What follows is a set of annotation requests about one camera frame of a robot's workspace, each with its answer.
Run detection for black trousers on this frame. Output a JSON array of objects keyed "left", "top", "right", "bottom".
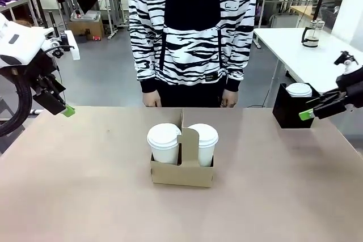
[{"left": 157, "top": 80, "right": 228, "bottom": 108}]

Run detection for white bracket block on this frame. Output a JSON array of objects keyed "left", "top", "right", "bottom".
[{"left": 63, "top": 29, "right": 81, "bottom": 61}]

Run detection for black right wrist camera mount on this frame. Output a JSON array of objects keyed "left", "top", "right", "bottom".
[{"left": 334, "top": 50, "right": 359, "bottom": 74}]

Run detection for person's left forearm striped sleeve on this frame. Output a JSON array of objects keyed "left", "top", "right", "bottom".
[{"left": 223, "top": 23, "right": 255, "bottom": 93}]

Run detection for person's right hand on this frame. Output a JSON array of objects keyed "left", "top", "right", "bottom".
[{"left": 142, "top": 91, "right": 162, "bottom": 108}]

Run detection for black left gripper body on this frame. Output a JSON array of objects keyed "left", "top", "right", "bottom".
[{"left": 27, "top": 50, "right": 65, "bottom": 97}]

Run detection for grey background workbench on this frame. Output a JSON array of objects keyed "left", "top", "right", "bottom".
[{"left": 0, "top": 0, "right": 45, "bottom": 27}]

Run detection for white lidded paper cup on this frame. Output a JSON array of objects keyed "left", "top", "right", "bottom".
[
  {"left": 187, "top": 123, "right": 220, "bottom": 168},
  {"left": 146, "top": 122, "right": 182, "bottom": 165},
  {"left": 285, "top": 82, "right": 313, "bottom": 98}
]

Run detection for white side table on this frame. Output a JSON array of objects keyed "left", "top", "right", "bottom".
[{"left": 252, "top": 27, "right": 363, "bottom": 104}]

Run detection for metal frame side table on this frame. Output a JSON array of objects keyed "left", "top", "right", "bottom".
[{"left": 93, "top": 0, "right": 127, "bottom": 40}]

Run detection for zebra striped hoodie torso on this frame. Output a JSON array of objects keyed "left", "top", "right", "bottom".
[{"left": 127, "top": 0, "right": 259, "bottom": 94}]

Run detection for black open cup holder box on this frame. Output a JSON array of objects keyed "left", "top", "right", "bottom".
[{"left": 272, "top": 82, "right": 323, "bottom": 130}]

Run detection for person's right forearm striped sleeve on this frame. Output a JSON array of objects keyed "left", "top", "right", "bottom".
[{"left": 129, "top": 23, "right": 165, "bottom": 94}]

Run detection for person's left hand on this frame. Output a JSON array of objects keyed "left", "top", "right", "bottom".
[{"left": 220, "top": 88, "right": 238, "bottom": 108}]

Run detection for black upright post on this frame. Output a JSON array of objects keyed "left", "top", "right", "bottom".
[{"left": 48, "top": 11, "right": 62, "bottom": 56}]

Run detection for brown cardboard cup carrier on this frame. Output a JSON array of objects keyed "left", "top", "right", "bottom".
[{"left": 149, "top": 108, "right": 215, "bottom": 188}]

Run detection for glass French press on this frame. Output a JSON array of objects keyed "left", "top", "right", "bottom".
[{"left": 301, "top": 18, "right": 325, "bottom": 48}]

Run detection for black corrugated cable conduit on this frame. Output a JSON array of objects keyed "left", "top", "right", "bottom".
[{"left": 0, "top": 67, "right": 32, "bottom": 138}]

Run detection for black plastic crate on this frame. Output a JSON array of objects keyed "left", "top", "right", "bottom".
[{"left": 319, "top": 6, "right": 341, "bottom": 32}]

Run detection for brown cardboard box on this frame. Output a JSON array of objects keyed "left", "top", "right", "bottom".
[{"left": 69, "top": 10, "right": 105, "bottom": 41}]

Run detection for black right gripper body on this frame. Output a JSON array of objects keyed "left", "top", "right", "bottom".
[{"left": 335, "top": 66, "right": 363, "bottom": 110}]

